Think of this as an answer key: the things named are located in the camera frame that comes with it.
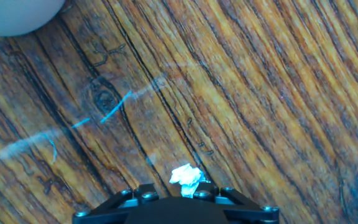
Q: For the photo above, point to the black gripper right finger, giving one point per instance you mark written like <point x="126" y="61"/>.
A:
<point x="244" y="208"/>

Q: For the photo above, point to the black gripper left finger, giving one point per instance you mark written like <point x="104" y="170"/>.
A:
<point x="110" y="205"/>

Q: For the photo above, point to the white paper ball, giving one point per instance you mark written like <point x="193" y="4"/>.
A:
<point x="186" y="177"/>

